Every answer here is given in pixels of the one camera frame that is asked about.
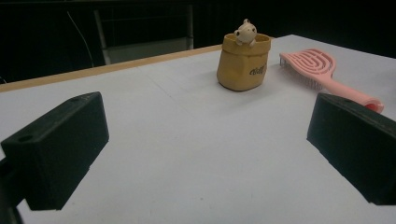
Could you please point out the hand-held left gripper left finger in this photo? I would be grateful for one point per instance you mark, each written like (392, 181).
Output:
(59, 146)

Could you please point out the pink candy cane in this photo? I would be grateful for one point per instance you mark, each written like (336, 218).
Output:
(314, 63)

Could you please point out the yellow cup with animal figurine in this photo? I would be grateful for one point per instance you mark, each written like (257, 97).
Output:
(239, 68)

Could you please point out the grey metal stand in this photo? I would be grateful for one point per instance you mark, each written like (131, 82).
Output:
(146, 51)

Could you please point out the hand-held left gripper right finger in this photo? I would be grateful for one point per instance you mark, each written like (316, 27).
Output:
(358, 146)

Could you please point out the wooden table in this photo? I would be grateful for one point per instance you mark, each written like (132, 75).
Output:
(109, 68)

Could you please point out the white table sheet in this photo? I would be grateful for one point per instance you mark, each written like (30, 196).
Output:
(193, 140)

